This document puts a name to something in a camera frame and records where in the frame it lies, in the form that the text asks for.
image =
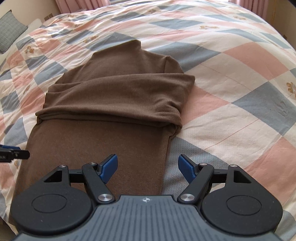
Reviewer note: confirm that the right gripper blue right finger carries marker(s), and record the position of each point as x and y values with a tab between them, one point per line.
190	169

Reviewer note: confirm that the pink curtain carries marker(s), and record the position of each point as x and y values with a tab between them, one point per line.
72	6

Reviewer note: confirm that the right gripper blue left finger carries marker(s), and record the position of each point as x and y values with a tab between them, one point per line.
100	172

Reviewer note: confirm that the brown long sleeve sweater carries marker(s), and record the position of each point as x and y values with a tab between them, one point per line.
124	101

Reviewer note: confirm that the checkered pink grey quilt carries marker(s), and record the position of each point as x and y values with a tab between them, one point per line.
241	109

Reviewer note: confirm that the grey plaid pillow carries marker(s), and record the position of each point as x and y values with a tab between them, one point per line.
10	30

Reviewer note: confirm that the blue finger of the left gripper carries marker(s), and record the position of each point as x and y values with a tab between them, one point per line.
9	147

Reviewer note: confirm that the cream padded headboard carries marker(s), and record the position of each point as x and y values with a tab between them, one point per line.
35	24

